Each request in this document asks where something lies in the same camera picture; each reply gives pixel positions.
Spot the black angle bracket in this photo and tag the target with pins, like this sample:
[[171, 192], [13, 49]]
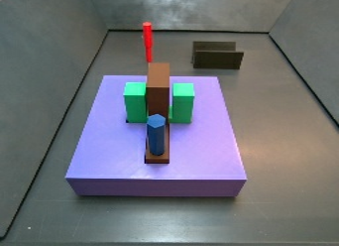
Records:
[[216, 55]]

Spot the purple base board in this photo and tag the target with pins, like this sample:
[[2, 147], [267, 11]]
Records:
[[204, 167]]

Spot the red hexagonal peg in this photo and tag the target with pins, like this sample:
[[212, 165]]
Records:
[[147, 39]]

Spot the brown T-shaped block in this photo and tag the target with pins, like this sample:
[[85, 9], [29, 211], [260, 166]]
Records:
[[157, 105]]

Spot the green block left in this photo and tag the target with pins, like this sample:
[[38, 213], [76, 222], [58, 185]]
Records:
[[135, 105]]

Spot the green block right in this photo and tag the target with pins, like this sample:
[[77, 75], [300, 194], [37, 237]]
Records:
[[183, 99]]

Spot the blue hexagonal peg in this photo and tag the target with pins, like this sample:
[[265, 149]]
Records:
[[155, 134]]

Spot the green block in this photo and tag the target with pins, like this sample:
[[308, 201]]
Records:
[[183, 99], [135, 105]]

